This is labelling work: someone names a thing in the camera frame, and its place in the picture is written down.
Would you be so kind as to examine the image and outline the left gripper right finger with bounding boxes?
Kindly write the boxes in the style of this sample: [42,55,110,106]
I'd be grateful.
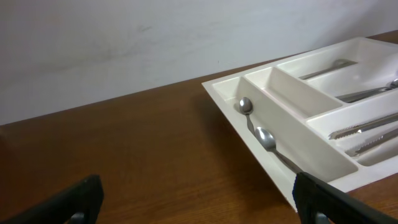
[292,172,397,224]

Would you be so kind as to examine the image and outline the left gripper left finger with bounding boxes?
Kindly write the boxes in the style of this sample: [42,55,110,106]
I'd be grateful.
[2,175,104,224]

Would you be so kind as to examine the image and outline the small bent spoon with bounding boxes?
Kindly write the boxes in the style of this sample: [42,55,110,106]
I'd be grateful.
[239,97,254,134]
[254,127,303,174]

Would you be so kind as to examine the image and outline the white cutlery tray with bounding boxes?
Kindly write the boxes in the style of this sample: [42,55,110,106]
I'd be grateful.
[203,37,397,204]

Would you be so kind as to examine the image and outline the metal tongs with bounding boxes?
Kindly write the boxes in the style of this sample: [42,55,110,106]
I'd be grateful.
[328,113,397,157]

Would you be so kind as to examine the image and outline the metal spoon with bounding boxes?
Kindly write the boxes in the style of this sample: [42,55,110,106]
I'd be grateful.
[336,79,397,103]

